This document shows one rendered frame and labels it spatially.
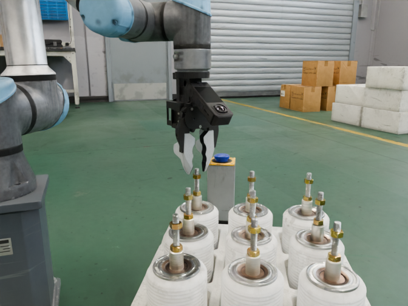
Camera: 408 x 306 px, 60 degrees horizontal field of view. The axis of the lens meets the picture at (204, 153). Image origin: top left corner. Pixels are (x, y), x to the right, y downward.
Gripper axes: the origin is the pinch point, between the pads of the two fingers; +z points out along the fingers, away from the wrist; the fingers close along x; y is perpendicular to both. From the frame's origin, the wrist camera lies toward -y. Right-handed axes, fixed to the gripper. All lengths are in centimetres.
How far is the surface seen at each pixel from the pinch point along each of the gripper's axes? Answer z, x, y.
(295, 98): 19, -299, 243
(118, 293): 34.6, 14.0, 15.5
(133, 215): 35, -8, 58
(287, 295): 16.5, -1.6, -25.3
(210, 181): 7.8, -10.1, 10.0
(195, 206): 8.7, 0.8, -0.2
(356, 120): 30, -261, 132
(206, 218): 10.0, 0.5, -4.0
